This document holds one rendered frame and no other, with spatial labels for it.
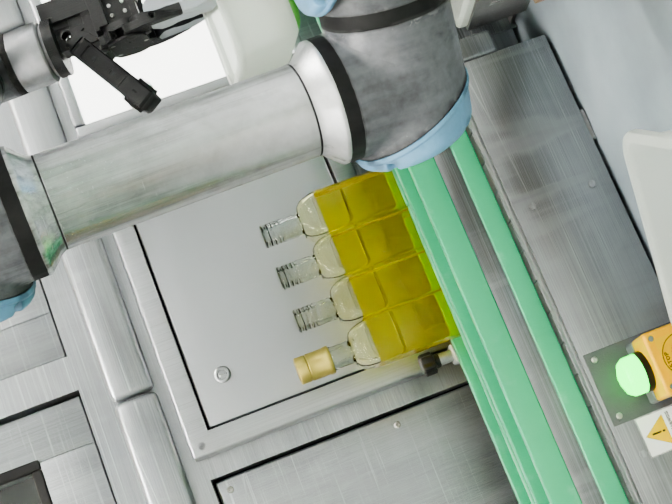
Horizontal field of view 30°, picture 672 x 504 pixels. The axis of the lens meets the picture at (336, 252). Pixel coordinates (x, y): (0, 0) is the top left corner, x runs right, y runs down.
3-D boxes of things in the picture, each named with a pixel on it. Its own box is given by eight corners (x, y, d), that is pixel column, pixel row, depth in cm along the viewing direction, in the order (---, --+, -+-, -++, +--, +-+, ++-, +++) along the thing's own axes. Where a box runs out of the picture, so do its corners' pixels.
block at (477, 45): (475, 56, 157) (423, 74, 156) (486, 23, 148) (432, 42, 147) (486, 81, 157) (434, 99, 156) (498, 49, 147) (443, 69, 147)
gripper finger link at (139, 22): (176, -3, 143) (105, 25, 144) (181, 10, 143) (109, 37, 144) (184, 8, 148) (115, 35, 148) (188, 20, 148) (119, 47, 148)
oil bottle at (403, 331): (496, 276, 159) (340, 335, 157) (504, 265, 154) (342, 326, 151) (514, 316, 158) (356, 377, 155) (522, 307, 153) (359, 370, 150)
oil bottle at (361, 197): (443, 155, 163) (290, 210, 161) (449, 140, 158) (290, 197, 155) (460, 193, 162) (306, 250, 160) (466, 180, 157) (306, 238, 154)
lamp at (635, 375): (631, 355, 137) (606, 364, 137) (642, 347, 133) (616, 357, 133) (648, 393, 136) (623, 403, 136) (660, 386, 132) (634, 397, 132)
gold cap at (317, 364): (325, 342, 152) (291, 355, 151) (336, 369, 151) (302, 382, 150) (325, 349, 155) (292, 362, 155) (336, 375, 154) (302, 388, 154)
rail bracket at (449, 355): (504, 324, 166) (411, 359, 164) (513, 313, 160) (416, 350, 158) (516, 351, 165) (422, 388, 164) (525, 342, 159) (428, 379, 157)
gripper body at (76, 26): (125, -36, 145) (28, 1, 145) (150, 32, 144) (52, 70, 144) (139, -16, 152) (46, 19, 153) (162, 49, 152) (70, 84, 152)
